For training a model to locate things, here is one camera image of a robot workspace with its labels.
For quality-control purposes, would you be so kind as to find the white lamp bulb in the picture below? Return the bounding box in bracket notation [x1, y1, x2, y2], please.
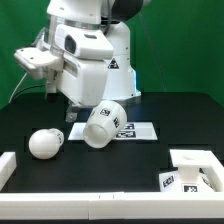
[29, 128, 64, 160]

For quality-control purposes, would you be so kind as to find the white front barrier wall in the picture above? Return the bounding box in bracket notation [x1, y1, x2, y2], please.
[0, 192, 224, 220]

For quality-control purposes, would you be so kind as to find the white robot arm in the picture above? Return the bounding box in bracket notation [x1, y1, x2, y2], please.
[44, 0, 151, 122]

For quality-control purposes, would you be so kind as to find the white lamp base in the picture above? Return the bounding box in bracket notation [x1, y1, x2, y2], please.
[159, 149, 214, 193]

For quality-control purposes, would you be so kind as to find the white marker paper sheet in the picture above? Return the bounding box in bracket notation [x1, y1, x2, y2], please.
[68, 122, 158, 141]

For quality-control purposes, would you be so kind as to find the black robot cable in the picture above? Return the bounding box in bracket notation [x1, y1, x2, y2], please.
[9, 83, 48, 103]

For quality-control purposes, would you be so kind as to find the white camera cable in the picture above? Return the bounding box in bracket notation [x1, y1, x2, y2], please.
[8, 71, 29, 104]

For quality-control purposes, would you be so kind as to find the white right barrier block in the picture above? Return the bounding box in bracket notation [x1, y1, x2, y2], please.
[202, 151, 224, 192]

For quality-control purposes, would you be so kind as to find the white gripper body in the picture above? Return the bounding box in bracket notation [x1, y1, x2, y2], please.
[54, 54, 108, 107]

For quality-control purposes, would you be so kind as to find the white lamp shade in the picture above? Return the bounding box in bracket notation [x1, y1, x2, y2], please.
[83, 100, 127, 149]

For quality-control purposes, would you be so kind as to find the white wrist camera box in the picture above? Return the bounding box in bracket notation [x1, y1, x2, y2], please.
[54, 24, 114, 60]

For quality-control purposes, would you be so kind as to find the white barrier block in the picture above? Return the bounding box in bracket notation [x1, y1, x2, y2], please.
[0, 152, 17, 191]
[202, 151, 224, 192]

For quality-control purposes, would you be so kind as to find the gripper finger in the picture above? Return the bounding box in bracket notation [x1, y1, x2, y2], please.
[45, 81, 56, 101]
[65, 105, 80, 123]

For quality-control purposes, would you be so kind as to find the white left barrier block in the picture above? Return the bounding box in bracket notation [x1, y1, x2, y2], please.
[0, 152, 17, 191]

